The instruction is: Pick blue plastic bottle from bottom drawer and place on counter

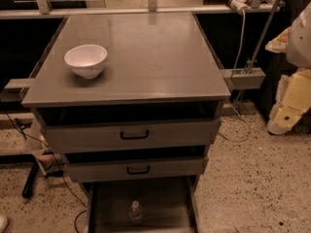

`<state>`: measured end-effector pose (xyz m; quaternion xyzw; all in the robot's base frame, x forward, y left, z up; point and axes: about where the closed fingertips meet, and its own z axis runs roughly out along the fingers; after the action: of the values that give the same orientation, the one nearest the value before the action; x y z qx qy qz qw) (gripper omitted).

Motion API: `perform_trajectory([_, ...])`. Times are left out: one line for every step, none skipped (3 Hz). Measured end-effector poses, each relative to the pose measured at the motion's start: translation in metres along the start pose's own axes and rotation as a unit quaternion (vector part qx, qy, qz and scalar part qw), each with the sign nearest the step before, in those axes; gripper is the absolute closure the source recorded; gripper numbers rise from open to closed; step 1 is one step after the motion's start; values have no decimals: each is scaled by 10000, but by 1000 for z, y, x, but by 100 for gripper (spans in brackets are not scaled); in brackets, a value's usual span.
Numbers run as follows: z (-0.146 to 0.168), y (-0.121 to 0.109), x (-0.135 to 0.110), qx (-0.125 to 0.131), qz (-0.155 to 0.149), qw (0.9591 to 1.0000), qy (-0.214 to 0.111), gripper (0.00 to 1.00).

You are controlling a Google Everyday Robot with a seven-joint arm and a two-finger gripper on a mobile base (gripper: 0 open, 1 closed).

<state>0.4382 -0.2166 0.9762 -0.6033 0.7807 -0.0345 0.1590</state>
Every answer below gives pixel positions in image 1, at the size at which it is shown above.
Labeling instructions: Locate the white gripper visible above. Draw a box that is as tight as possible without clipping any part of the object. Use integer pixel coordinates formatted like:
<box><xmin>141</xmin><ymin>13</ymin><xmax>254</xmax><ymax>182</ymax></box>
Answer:
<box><xmin>267</xmin><ymin>69</ymin><xmax>311</xmax><ymax>135</ymax></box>

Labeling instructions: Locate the clear plastic water bottle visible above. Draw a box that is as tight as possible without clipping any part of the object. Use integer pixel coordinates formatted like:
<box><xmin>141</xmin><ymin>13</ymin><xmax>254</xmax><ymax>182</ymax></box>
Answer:
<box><xmin>128</xmin><ymin>200</ymin><xmax>143</xmax><ymax>222</ymax></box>

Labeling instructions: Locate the grey drawer cabinet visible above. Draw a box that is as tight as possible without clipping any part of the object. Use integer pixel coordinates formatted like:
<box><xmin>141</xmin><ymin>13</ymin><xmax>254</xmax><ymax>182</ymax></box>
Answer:
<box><xmin>20</xmin><ymin>12</ymin><xmax>232</xmax><ymax>233</ymax></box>

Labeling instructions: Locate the bottom open drawer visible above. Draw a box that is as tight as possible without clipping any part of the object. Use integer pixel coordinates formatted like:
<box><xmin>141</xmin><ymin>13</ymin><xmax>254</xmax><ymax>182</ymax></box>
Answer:
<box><xmin>84</xmin><ymin>177</ymin><xmax>201</xmax><ymax>233</ymax></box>

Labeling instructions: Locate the middle grey drawer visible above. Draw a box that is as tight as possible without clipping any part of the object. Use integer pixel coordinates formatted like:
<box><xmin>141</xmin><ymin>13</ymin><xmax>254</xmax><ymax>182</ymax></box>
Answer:
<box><xmin>65</xmin><ymin>157</ymin><xmax>208</xmax><ymax>183</ymax></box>

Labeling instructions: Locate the grey drawer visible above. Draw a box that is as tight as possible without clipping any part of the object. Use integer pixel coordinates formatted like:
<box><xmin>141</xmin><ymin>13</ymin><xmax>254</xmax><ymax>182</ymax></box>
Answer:
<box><xmin>42</xmin><ymin>118</ymin><xmax>220</xmax><ymax>153</ymax></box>
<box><xmin>65</xmin><ymin>157</ymin><xmax>208</xmax><ymax>183</ymax></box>

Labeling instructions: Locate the top grey drawer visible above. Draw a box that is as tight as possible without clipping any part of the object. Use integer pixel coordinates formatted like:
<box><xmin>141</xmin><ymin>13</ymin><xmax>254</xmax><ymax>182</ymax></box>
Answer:
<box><xmin>42</xmin><ymin>118</ymin><xmax>220</xmax><ymax>153</ymax></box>

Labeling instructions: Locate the thin metal pole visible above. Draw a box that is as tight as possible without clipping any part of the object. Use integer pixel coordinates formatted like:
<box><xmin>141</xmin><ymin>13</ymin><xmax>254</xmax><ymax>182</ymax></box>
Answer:
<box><xmin>233</xmin><ymin>0</ymin><xmax>288</xmax><ymax>104</ymax></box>

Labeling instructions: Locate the white ceramic bowl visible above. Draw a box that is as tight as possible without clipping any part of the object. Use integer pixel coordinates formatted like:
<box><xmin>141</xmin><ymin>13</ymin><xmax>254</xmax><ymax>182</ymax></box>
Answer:
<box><xmin>64</xmin><ymin>45</ymin><xmax>108</xmax><ymax>79</ymax></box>

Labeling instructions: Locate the black cylindrical leg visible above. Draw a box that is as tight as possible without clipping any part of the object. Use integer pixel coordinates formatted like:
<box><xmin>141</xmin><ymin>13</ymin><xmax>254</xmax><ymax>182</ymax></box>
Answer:
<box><xmin>21</xmin><ymin>163</ymin><xmax>39</xmax><ymax>199</ymax></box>

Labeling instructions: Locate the white shoe tip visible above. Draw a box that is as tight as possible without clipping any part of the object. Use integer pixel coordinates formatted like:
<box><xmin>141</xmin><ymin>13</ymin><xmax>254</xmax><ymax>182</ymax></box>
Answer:
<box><xmin>0</xmin><ymin>215</ymin><xmax>9</xmax><ymax>233</ymax></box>

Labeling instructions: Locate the white power cable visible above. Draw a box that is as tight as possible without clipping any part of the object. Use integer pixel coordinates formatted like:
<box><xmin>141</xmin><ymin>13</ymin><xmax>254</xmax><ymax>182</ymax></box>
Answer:
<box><xmin>218</xmin><ymin>9</ymin><xmax>253</xmax><ymax>144</ymax></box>

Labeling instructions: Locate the grey metal side bracket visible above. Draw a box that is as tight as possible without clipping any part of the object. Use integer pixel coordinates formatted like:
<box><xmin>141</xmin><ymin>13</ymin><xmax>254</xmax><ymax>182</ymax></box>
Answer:
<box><xmin>221</xmin><ymin>68</ymin><xmax>265</xmax><ymax>90</ymax></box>

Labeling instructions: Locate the black middle drawer handle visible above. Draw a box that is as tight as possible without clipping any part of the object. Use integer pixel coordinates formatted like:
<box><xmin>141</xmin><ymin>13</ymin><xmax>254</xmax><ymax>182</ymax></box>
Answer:
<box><xmin>126</xmin><ymin>165</ymin><xmax>151</xmax><ymax>175</ymax></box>

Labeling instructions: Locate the black drawer handle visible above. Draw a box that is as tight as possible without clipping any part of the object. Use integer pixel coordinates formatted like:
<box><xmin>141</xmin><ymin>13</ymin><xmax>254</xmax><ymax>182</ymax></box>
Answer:
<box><xmin>126</xmin><ymin>165</ymin><xmax>151</xmax><ymax>175</ymax></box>
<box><xmin>120</xmin><ymin>130</ymin><xmax>150</xmax><ymax>141</ymax></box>

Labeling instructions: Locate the black top drawer handle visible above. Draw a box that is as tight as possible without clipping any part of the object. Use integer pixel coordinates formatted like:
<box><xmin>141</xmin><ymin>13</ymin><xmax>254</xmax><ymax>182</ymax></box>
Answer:
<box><xmin>120</xmin><ymin>130</ymin><xmax>150</xmax><ymax>141</ymax></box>

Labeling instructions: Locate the black floor cable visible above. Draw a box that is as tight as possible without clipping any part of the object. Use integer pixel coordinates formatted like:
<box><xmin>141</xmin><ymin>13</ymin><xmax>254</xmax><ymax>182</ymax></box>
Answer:
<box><xmin>2</xmin><ymin>110</ymin><xmax>88</xmax><ymax>233</ymax></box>

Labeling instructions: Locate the grey left side bracket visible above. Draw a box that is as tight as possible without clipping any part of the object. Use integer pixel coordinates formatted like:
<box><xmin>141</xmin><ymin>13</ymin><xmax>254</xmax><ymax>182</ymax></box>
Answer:
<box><xmin>0</xmin><ymin>78</ymin><xmax>34</xmax><ymax>102</ymax></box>

